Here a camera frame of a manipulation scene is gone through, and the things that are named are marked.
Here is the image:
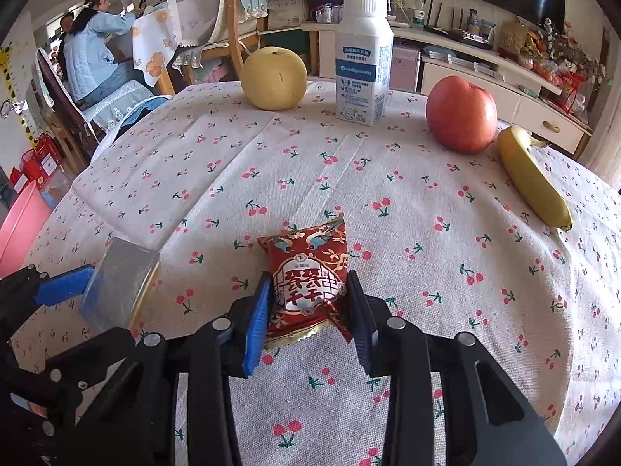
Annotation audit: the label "pink storage box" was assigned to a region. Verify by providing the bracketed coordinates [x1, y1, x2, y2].
[388, 43, 420, 93]

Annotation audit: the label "wooden chair with white cloth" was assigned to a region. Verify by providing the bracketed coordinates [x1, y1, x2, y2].
[165, 0, 272, 85]

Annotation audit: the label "blue chair cushion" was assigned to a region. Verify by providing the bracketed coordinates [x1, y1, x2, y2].
[92, 94, 173, 161]

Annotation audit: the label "large white milk bottle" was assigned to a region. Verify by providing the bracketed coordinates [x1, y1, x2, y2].
[335, 0, 395, 128]

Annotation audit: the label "yellow pear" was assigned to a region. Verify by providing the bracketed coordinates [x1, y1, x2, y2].
[241, 46, 309, 111]

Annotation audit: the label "cream television cabinet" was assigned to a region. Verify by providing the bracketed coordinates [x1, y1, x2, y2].
[301, 22, 593, 153]

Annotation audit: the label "dark chair with lace cushion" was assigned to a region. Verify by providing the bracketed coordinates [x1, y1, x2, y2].
[36, 49, 168, 156]

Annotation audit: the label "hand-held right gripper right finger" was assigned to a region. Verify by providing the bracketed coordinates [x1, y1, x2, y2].
[346, 272, 568, 466]

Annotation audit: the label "flower and red ornament display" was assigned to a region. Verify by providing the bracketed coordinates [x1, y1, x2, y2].
[500, 17, 607, 112]

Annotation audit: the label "red apple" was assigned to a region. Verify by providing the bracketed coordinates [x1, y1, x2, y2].
[426, 75, 499, 155]

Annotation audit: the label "red patterned snack packet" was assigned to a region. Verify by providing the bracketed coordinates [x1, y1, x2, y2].
[257, 216, 354, 350]

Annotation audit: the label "cherry print tablecloth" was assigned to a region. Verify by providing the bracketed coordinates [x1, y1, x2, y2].
[10, 80, 621, 466]

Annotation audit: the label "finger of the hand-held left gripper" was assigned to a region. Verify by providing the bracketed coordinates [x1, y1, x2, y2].
[0, 264, 94, 323]
[45, 327, 138, 388]

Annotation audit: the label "red gift bags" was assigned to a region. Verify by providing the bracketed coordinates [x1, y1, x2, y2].
[10, 136, 61, 195]

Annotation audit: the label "yellow height chart sticker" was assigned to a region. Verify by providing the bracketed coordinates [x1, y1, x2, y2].
[0, 49, 35, 146]

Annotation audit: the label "cardboard box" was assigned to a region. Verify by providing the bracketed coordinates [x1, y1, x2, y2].
[269, 0, 309, 30]

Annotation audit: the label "pink plastic basin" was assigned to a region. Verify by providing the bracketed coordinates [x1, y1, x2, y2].
[0, 179, 53, 277]

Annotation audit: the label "yellow banana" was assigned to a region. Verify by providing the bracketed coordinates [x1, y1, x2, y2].
[497, 125, 574, 232]

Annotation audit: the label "table with orange print cloth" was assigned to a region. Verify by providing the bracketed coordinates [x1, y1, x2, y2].
[132, 7, 178, 90]

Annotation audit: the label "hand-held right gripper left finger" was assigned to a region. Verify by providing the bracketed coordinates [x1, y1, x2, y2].
[78, 272, 272, 466]

